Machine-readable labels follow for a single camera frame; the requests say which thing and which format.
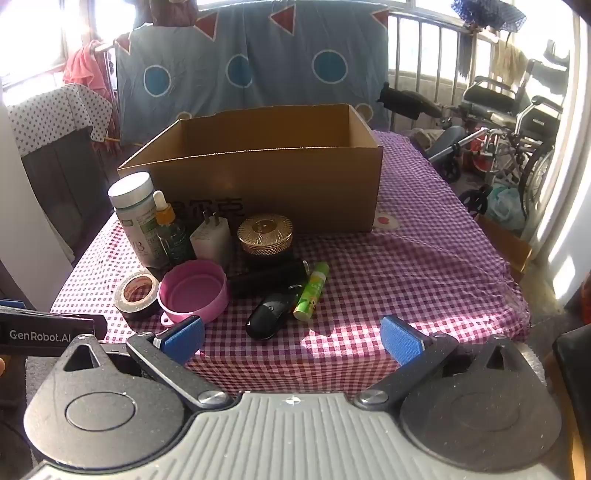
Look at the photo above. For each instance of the black padded cushion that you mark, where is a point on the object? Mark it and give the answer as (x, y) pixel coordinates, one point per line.
(406, 101)

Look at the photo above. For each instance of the folded wheelchair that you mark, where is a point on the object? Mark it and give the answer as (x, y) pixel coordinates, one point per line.
(494, 99)

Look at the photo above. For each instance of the white star-dotted cloth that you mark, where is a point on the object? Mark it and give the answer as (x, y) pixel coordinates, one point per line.
(51, 110)

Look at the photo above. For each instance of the gold-lid black jar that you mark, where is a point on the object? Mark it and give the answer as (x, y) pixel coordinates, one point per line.
(265, 228)

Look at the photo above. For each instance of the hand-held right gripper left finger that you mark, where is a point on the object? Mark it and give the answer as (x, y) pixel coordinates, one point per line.
(184, 337)

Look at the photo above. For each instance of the green lip balm tube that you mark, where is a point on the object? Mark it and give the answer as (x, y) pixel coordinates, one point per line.
(311, 290)

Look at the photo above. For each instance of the green dropper bottle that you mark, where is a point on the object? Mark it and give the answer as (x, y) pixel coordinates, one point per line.
(173, 240)

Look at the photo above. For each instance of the blue dotted hanging cloth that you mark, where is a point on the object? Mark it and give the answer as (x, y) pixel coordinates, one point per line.
(489, 14)

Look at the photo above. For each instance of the blue blanket with circles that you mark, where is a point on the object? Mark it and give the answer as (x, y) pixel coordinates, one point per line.
(277, 83)

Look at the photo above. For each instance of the purple checkered tablecloth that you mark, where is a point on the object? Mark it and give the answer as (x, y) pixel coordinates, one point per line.
(415, 277)

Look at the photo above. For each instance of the black tape roll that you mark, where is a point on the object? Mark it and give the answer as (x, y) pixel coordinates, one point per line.
(122, 300)

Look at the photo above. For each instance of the brown cardboard box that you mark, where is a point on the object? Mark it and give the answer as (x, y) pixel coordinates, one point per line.
(277, 184)

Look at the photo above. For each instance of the dark slatted cabinet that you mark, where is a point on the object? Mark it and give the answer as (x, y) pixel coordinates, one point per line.
(60, 184)

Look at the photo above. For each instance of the pink collapsible cup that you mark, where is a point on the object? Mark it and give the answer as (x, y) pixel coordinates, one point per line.
(217, 295)

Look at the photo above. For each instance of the black key fob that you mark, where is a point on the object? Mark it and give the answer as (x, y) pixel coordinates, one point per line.
(265, 318)

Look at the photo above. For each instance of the brown hanging garment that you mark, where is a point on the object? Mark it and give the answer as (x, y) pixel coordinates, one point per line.
(173, 11)

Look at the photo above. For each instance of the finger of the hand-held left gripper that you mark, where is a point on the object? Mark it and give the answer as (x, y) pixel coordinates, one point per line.
(11, 303)

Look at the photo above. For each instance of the green plastic bag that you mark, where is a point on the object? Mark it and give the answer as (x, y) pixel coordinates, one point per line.
(505, 205)

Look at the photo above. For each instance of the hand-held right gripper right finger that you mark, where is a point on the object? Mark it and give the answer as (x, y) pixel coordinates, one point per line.
(399, 341)

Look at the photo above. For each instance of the red plastic toy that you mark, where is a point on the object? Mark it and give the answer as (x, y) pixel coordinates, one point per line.
(482, 154)

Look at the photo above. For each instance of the dark hanging cloth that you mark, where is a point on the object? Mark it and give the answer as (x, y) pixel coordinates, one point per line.
(464, 55)

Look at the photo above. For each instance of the white-lid supplement bottle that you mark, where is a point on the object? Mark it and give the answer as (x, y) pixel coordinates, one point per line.
(134, 217)

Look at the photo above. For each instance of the white charger plug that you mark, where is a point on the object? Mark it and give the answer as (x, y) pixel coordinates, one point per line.
(210, 242)

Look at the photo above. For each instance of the blue padded seat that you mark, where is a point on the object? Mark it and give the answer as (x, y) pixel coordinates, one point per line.
(445, 147)

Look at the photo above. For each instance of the pink hanging clothes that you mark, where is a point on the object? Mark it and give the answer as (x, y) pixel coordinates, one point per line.
(85, 69)

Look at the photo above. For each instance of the beige hanging towel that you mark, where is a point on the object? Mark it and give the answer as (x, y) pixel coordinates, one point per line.
(508, 64)

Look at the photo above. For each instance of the flat cardboard box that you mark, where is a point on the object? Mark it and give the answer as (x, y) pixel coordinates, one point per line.
(508, 249)

